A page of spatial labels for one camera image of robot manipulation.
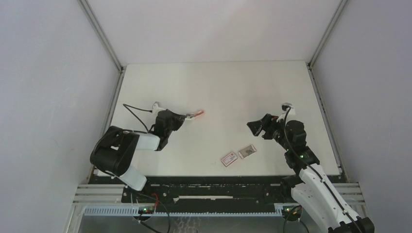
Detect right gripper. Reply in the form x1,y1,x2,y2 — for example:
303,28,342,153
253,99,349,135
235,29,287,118
248,113,292,151

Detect staple box tray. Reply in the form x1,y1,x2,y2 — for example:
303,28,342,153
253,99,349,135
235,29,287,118
238,144,257,159

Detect red white staple box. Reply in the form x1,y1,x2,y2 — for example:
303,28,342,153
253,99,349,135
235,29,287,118
221,152,238,167

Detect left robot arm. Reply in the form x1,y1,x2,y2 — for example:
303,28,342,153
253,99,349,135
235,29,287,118
90,109,187,202

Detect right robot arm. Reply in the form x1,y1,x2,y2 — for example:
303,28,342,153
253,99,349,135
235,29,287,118
247,114,375,233

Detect left circuit board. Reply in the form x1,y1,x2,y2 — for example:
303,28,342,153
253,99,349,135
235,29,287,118
137,207,155,216

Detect circuit board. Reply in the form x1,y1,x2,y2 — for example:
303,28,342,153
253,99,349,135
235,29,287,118
282,206,302,217
137,207,155,216

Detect right circuit board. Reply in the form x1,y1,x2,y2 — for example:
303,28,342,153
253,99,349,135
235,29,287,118
282,206,302,217

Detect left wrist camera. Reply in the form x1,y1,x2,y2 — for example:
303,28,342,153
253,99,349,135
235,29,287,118
152,101,165,117

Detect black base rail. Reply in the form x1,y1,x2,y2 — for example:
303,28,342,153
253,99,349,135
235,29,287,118
120,176,297,213

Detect white slotted cable duct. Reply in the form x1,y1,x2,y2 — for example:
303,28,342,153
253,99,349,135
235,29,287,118
84,206,283,217

